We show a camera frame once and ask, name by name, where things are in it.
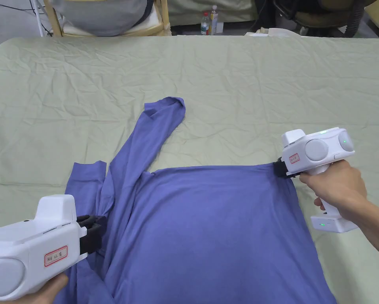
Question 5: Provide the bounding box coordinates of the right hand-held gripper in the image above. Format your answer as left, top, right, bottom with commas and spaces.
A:
273, 127, 367, 234

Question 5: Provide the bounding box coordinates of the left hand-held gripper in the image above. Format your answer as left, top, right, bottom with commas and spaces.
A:
0, 194, 108, 301

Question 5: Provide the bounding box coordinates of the blue long-sleeved shirt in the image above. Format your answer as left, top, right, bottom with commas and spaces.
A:
51, 96, 337, 304

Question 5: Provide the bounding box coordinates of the person's right forearm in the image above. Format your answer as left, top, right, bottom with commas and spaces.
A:
344, 189, 379, 266

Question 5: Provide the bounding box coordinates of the person's right hand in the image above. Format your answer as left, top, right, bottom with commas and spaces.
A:
298, 160, 368, 223

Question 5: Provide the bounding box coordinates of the person's left hand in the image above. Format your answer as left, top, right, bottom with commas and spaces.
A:
13, 274, 70, 304

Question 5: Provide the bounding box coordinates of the bed with pale green sheet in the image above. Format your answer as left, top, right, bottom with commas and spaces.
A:
0, 35, 379, 304

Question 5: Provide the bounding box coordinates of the white cloth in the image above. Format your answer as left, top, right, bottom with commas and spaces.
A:
244, 27, 305, 40

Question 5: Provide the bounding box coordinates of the black office chair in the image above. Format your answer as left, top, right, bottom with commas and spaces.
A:
271, 0, 367, 37

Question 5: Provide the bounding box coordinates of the red-capped plastic bottle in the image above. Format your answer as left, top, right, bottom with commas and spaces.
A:
200, 11, 211, 36

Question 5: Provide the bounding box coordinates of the yellow drink bottle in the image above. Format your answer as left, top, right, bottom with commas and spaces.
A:
210, 5, 219, 36

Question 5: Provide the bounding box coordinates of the wooden chair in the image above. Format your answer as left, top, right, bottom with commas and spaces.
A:
44, 0, 172, 38

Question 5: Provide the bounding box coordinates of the black cable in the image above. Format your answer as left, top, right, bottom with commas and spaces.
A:
0, 0, 55, 36

